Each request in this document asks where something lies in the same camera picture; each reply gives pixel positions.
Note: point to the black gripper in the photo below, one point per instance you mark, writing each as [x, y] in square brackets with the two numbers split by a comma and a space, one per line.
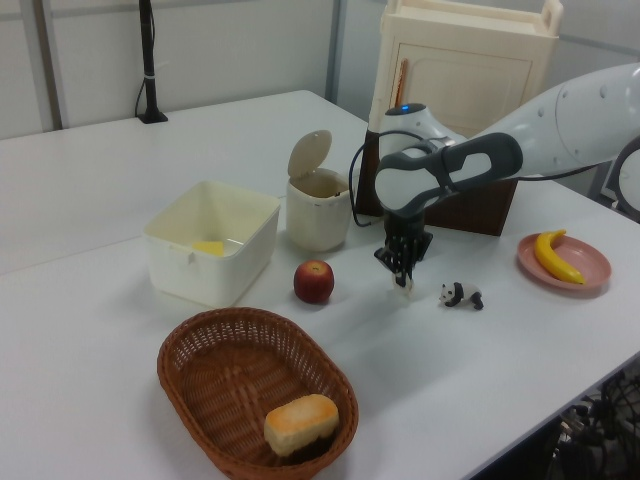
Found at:
[405, 225]

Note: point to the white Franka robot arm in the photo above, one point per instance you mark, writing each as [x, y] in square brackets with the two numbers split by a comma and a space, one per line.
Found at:
[550, 130]

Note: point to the cream trash can with lid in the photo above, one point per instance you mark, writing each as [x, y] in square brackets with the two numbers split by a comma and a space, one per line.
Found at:
[315, 210]

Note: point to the panda figurine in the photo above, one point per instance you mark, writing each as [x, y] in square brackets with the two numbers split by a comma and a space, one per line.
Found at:
[460, 294]

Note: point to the dark brown wooden box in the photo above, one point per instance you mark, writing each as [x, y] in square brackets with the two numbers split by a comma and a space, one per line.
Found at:
[475, 210]

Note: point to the red apple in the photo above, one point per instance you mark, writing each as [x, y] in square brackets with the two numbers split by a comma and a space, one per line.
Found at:
[313, 281]

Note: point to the yellow banana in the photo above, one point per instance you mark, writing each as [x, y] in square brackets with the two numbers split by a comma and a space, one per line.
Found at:
[550, 260]

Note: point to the pink plate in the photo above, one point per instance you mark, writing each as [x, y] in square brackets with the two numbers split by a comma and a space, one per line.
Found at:
[590, 270]

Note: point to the cream toy cabinet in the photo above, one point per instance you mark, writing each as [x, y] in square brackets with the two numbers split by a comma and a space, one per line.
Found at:
[465, 70]

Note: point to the toy bread loaf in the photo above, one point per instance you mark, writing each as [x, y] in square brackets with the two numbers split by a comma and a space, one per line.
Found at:
[300, 422]

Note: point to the white square plastic container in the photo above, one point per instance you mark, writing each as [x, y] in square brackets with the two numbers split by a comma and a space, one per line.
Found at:
[210, 270]

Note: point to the yellow cheese wedge toy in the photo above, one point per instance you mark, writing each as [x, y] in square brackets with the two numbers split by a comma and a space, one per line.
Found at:
[209, 247]

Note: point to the brown wicker basket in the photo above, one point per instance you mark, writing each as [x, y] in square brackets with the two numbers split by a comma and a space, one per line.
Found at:
[225, 370]

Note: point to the black pole stand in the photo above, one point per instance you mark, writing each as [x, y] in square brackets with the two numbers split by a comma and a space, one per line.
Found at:
[148, 60]

